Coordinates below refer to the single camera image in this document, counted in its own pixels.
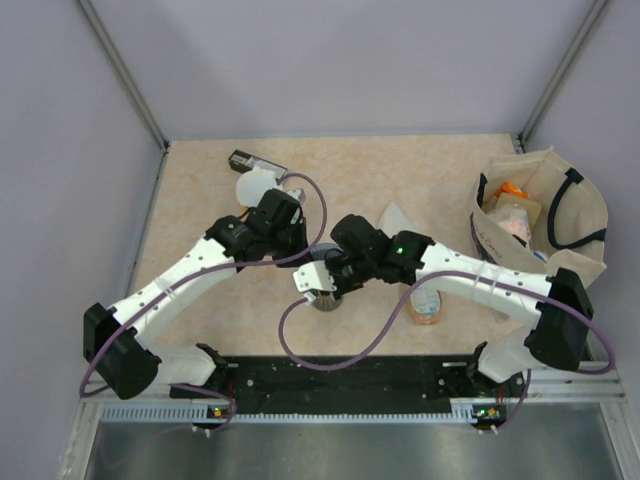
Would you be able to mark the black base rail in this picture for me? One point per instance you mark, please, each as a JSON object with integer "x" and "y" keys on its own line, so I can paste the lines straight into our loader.
{"x": 376, "y": 384}

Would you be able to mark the right aluminium frame post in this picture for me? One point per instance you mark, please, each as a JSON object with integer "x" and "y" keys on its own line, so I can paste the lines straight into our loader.
{"x": 587, "y": 28}

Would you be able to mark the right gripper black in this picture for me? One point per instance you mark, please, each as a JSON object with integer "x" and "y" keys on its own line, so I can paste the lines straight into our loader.
{"x": 333, "y": 265}

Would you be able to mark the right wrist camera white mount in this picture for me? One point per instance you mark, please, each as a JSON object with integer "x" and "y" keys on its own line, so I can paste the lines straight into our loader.
{"x": 313, "y": 278}

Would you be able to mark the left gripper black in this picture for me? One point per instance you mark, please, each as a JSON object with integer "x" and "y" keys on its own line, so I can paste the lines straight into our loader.
{"x": 298, "y": 225}

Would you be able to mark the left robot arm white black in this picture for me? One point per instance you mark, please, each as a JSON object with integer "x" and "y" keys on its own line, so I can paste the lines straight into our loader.
{"x": 119, "y": 341}

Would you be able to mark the left aluminium frame post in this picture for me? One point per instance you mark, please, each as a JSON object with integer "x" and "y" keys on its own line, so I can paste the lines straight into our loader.
{"x": 121, "y": 72}

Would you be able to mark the glass flask carafe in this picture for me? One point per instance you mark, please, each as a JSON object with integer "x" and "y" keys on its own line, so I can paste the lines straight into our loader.
{"x": 326, "y": 301}

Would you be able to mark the black rectangular box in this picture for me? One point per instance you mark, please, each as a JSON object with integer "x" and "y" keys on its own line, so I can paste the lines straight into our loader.
{"x": 243, "y": 162}

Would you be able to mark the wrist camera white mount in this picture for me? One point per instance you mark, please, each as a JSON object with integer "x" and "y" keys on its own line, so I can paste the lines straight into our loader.
{"x": 298, "y": 194}
{"x": 313, "y": 278}

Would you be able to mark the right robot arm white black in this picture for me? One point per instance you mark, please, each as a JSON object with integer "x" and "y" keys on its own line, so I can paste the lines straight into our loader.
{"x": 553, "y": 310}

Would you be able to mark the aluminium frame post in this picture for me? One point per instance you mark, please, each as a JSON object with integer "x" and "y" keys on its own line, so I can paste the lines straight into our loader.
{"x": 587, "y": 28}
{"x": 121, "y": 72}

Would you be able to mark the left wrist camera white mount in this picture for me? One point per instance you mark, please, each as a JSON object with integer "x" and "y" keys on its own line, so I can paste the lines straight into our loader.
{"x": 298, "y": 194}

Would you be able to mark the grey cable duct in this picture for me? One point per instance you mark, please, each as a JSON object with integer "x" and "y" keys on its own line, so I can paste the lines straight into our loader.
{"x": 210, "y": 413}

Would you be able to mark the orange capped bottle in bag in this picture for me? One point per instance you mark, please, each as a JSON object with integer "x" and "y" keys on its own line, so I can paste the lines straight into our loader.
{"x": 510, "y": 189}

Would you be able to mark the orange soap bottle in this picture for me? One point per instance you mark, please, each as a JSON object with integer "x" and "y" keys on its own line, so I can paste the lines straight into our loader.
{"x": 424, "y": 306}

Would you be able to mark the white paper coffee filter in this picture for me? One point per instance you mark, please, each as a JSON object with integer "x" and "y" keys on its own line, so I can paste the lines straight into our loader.
{"x": 252, "y": 185}

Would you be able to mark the blue cone dripper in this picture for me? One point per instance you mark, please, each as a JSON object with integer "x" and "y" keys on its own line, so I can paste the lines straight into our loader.
{"x": 324, "y": 251}

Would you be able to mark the beige tote bag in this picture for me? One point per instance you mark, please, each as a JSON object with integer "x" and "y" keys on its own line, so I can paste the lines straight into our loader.
{"x": 570, "y": 230}

